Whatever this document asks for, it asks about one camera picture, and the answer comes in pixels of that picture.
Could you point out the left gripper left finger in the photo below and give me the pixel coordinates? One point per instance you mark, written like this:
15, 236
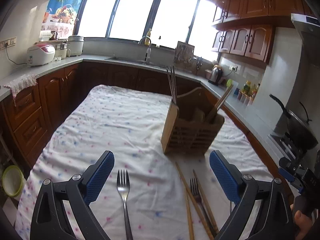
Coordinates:
50, 220

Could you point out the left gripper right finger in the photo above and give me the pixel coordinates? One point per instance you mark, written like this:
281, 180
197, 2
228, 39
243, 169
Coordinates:
274, 219

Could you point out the wooden chopstick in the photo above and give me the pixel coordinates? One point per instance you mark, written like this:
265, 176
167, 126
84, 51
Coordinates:
220, 102
189, 218
206, 204
201, 217

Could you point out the steel chopstick one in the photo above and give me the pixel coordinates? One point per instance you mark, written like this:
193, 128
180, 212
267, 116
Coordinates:
170, 85

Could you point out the steel chopstick two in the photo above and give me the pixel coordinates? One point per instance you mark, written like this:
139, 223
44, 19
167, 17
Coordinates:
173, 77

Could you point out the kitchen sink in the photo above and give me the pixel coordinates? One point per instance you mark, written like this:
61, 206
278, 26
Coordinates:
115, 58

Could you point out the kitchen faucet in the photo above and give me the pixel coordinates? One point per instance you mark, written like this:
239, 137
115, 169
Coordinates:
148, 51

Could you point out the person right hand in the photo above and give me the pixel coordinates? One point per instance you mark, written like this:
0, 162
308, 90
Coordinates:
307, 228

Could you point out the black wok pan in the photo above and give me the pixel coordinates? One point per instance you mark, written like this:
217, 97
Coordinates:
299, 131

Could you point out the green bowl on floor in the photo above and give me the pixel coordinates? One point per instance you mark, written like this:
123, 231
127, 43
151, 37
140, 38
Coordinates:
13, 181

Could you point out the light steel fork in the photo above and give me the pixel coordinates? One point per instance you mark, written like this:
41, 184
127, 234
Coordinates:
123, 188

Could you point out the white floral tablecloth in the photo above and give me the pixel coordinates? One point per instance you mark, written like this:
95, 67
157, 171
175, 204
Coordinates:
130, 124

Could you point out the condiment bottles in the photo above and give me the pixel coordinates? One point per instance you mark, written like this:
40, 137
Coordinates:
248, 93

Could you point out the green plastic cup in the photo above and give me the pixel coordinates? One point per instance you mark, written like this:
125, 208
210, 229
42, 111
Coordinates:
232, 83

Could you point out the wooden utensil holder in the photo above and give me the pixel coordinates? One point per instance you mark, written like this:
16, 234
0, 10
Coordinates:
191, 125

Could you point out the steel electric kettle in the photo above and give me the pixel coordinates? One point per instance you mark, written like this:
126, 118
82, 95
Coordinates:
216, 75

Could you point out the lace cloth on counter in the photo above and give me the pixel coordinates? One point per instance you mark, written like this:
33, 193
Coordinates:
21, 83

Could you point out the range hood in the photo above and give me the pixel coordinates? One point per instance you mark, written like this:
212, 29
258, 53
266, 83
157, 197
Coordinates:
309, 30

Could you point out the white pink rice cooker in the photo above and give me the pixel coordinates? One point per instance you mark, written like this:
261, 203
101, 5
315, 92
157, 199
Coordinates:
40, 54

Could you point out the upper wooden cabinets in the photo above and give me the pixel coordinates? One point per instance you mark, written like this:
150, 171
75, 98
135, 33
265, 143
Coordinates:
247, 27

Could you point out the knife rack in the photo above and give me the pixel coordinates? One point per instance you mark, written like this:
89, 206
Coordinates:
185, 59

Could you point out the white pot cooker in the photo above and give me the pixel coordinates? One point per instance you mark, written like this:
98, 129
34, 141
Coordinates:
75, 45

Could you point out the tropical fruit poster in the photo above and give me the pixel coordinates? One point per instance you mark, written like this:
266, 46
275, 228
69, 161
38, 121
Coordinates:
61, 16

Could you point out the wall power socket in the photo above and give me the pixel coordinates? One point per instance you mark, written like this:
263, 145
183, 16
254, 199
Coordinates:
8, 43

